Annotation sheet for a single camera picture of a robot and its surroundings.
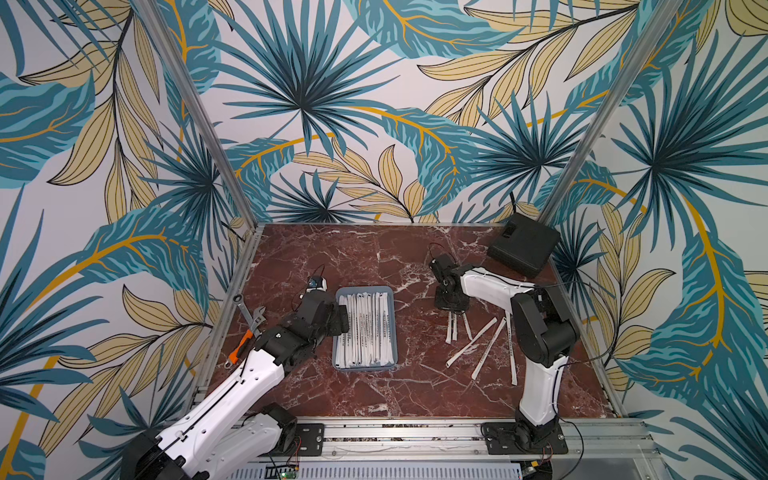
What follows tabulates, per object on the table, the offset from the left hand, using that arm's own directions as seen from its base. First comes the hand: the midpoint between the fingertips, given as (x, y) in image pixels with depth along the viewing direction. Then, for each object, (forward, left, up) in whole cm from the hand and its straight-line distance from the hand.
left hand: (332, 316), depth 79 cm
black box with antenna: (+35, -64, -8) cm, 73 cm away
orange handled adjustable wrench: (+5, +25, -13) cm, 29 cm away
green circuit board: (-33, +8, -16) cm, 38 cm away
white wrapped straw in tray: (-1, -9, -12) cm, 16 cm away
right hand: (+12, -34, -14) cm, 39 cm away
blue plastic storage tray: (+16, -3, -12) cm, 20 cm away
